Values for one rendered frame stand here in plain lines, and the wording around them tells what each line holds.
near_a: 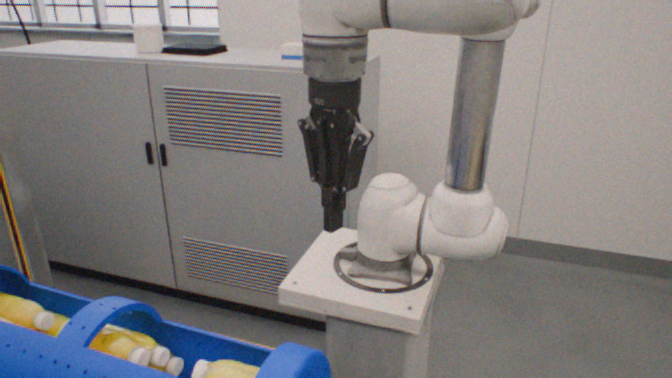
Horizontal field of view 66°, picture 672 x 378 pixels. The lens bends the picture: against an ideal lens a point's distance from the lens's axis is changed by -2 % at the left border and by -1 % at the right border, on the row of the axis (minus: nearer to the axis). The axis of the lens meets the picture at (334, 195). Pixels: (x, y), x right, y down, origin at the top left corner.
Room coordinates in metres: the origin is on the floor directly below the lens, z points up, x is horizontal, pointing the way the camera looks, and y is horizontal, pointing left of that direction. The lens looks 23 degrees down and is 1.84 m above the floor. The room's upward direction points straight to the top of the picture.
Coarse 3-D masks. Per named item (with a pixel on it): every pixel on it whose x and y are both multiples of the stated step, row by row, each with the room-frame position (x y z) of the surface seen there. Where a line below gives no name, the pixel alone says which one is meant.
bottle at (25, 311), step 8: (0, 296) 1.02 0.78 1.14; (8, 296) 1.02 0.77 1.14; (16, 296) 1.03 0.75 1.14; (0, 304) 0.99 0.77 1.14; (8, 304) 0.99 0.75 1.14; (16, 304) 0.99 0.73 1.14; (24, 304) 0.99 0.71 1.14; (32, 304) 0.99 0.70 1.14; (0, 312) 0.98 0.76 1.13; (8, 312) 0.97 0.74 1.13; (16, 312) 0.97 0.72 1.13; (24, 312) 0.97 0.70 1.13; (32, 312) 0.97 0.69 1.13; (40, 312) 0.98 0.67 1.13; (16, 320) 0.96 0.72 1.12; (24, 320) 0.96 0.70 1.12; (32, 320) 0.96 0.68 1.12; (32, 328) 0.96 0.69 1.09
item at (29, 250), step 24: (0, 72) 1.38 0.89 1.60; (0, 96) 1.37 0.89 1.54; (0, 120) 1.35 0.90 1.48; (0, 144) 1.34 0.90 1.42; (0, 168) 1.34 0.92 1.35; (24, 168) 1.38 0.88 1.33; (0, 192) 1.35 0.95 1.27; (24, 192) 1.37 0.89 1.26; (24, 216) 1.35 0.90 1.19; (24, 240) 1.34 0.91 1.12; (24, 264) 1.34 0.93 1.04; (48, 264) 1.39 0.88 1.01
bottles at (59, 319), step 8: (56, 320) 1.01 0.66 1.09; (64, 320) 1.01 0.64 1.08; (56, 328) 0.99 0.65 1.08; (160, 344) 0.93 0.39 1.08; (168, 360) 0.89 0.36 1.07; (176, 360) 0.89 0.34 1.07; (152, 368) 0.88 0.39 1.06; (160, 368) 0.88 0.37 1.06; (168, 368) 0.87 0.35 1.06; (176, 368) 0.88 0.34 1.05
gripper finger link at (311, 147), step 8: (304, 120) 0.76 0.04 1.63; (304, 128) 0.76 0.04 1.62; (304, 136) 0.76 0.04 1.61; (312, 136) 0.76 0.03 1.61; (304, 144) 0.76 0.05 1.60; (312, 144) 0.75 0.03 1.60; (312, 152) 0.75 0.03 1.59; (312, 160) 0.75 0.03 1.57; (312, 168) 0.75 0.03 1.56; (312, 176) 0.75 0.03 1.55
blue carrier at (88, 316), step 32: (0, 288) 1.08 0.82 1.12; (32, 288) 1.09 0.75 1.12; (0, 320) 0.83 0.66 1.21; (96, 320) 0.81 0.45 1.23; (128, 320) 0.99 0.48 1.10; (160, 320) 0.95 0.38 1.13; (0, 352) 0.78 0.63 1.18; (32, 352) 0.77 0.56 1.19; (64, 352) 0.75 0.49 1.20; (96, 352) 0.74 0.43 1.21; (192, 352) 0.92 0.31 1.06; (224, 352) 0.89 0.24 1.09; (256, 352) 0.86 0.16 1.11; (288, 352) 0.72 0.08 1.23; (320, 352) 0.76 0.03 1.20
